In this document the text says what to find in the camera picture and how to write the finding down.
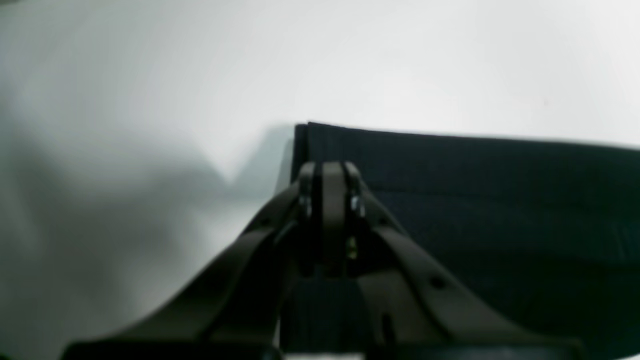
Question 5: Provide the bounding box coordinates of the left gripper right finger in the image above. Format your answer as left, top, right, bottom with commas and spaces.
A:
322, 162, 585, 360

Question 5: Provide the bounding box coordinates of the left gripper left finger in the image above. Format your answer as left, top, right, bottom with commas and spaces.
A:
62, 162, 320, 360

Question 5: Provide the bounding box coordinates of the black T-shirt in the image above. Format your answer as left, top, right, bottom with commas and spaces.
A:
292, 123, 640, 360

